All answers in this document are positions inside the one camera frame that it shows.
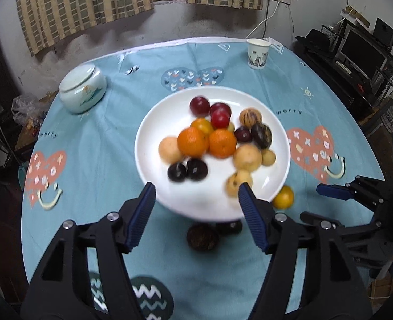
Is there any large dark brown patterned fruit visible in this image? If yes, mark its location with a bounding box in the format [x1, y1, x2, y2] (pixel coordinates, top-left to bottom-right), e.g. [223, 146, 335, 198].
[250, 123, 273, 149]

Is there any tan striped round fruit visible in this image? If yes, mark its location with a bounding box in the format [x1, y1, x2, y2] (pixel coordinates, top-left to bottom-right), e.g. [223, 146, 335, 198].
[239, 107, 263, 129]

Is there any red cherry tomato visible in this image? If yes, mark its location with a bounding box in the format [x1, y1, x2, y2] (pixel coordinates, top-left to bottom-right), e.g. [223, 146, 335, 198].
[211, 110, 230, 129]

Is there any wooden side table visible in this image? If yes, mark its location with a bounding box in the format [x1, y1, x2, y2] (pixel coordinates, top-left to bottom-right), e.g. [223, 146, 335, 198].
[15, 90, 59, 155]

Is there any small flat cardboard box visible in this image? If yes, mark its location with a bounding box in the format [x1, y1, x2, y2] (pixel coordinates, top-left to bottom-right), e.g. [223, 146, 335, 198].
[339, 5, 371, 29]

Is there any clear plastic bag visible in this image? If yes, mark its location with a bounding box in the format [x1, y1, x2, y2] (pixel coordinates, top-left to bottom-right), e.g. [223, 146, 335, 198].
[11, 93, 50, 125]

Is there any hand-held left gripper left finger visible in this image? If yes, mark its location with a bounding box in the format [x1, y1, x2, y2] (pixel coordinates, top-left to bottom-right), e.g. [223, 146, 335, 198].
[22, 182, 157, 320]

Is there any yellow round citrus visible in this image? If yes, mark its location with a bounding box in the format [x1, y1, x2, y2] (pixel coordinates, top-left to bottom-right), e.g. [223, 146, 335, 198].
[272, 185, 295, 210]

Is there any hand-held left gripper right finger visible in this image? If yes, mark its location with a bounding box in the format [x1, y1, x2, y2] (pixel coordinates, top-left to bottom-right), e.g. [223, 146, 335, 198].
[238, 182, 373, 320]

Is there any white ceramic lidded jar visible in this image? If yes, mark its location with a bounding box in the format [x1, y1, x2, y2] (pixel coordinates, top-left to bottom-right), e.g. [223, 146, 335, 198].
[58, 63, 107, 114]

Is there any small dark brown patterned fruit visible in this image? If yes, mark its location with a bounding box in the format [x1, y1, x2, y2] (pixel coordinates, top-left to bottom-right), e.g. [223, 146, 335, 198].
[186, 223, 221, 251]

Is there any black monitor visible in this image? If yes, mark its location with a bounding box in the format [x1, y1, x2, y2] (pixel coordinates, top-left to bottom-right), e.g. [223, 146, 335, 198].
[337, 27, 393, 81]

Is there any blue printed tablecloth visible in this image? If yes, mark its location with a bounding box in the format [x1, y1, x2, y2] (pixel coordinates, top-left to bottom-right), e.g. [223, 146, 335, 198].
[21, 36, 386, 320]

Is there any brown-red tomato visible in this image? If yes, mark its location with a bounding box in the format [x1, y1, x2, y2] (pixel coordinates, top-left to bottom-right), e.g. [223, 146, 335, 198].
[210, 103, 232, 117]

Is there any black speaker box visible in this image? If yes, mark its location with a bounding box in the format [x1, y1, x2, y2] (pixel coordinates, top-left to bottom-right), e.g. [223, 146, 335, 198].
[372, 17, 393, 50]

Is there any printed paper cup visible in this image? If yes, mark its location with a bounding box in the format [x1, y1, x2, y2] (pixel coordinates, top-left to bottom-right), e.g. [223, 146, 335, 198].
[246, 38, 271, 70]

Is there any tan apricot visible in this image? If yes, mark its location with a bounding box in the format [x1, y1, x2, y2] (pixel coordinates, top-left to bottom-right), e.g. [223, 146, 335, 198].
[233, 144, 263, 172]
[158, 136, 184, 164]

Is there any black media stand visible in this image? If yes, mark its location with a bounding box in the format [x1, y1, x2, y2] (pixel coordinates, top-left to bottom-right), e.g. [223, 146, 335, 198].
[294, 23, 393, 121]

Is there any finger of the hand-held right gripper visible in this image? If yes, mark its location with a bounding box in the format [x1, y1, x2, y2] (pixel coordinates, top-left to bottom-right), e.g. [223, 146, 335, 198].
[299, 210, 384, 253]
[316, 175, 393, 213]

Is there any white plate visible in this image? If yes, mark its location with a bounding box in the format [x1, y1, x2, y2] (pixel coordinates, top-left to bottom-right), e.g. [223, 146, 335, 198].
[134, 86, 291, 222]

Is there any orange-yellow oval fruit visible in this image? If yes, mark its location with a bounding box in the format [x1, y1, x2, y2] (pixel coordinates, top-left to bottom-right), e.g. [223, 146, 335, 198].
[190, 118, 214, 136]

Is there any black hat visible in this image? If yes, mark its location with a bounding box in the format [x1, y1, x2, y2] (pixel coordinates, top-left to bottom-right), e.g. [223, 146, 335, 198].
[295, 28, 332, 53]

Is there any dark red plum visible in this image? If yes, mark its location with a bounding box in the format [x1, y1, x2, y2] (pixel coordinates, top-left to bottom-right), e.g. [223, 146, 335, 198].
[234, 126, 253, 144]

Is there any white power cable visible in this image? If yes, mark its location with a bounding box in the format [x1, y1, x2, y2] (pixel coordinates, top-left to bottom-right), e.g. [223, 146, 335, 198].
[245, 2, 281, 41]

